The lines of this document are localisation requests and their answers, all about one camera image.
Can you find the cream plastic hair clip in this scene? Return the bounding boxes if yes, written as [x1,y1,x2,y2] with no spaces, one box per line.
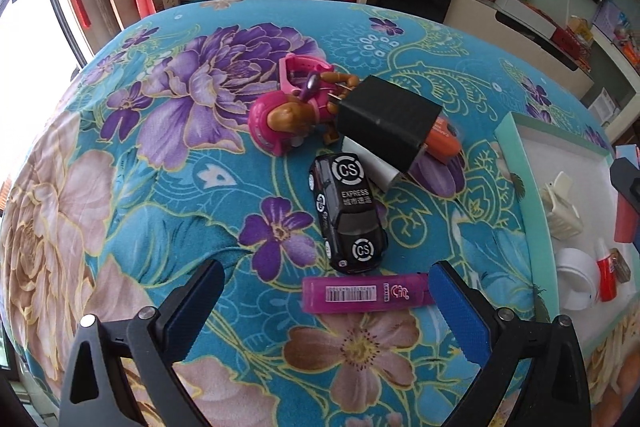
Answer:
[539,172,583,240]

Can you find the red plastic case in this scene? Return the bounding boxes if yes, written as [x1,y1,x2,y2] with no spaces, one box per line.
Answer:
[614,199,640,244]

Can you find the white flat box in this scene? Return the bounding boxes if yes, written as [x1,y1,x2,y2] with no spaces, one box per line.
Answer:
[494,0,559,34]

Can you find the pink wrist watch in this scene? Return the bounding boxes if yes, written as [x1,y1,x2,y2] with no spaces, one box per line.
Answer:
[277,54,333,95]

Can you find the black power adapter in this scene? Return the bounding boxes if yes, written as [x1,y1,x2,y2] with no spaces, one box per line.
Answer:
[334,76,443,172]

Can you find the shallow teal cardboard box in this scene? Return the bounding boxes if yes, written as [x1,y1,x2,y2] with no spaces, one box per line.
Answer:
[492,111,640,358]

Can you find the red patterned boxes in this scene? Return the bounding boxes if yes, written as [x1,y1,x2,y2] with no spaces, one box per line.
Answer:
[550,26,594,58]

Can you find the magenta pencil lead case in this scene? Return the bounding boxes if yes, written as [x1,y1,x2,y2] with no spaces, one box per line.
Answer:
[302,273,436,314]

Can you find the white side desk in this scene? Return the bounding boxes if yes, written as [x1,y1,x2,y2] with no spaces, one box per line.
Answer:
[575,31,640,144]

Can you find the white tape roll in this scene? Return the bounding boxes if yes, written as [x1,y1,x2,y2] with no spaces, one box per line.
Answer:
[555,248,600,310]

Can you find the white grilled appliance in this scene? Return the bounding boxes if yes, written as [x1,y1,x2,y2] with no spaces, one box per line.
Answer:
[590,86,617,124]

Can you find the gold black patterned case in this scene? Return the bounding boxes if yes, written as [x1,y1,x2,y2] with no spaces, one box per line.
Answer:
[612,247,633,285]

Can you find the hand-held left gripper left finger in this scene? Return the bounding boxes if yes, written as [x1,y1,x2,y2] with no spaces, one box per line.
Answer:
[59,259,226,427]

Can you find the red white small bottle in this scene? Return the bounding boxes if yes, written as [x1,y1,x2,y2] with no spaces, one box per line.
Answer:
[594,238,618,303]

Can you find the white television stand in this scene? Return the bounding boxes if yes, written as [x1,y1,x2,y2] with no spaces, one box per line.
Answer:
[444,0,596,94]

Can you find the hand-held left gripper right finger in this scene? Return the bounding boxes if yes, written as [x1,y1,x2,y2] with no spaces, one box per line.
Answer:
[428,260,593,427]

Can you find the pink dog toy figure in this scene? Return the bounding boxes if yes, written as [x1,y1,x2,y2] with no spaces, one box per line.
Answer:
[248,72,361,158]

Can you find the purple box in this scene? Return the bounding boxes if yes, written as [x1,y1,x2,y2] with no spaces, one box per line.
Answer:
[594,0,627,38]

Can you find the black toy car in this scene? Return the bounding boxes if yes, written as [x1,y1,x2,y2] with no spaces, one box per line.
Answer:
[307,152,388,275]

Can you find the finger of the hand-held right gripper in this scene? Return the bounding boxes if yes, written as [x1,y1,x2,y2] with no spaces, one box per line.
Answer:
[610,157,640,202]

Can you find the orange plastic gadget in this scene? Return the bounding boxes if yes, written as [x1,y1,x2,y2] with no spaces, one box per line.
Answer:
[425,114,463,165]

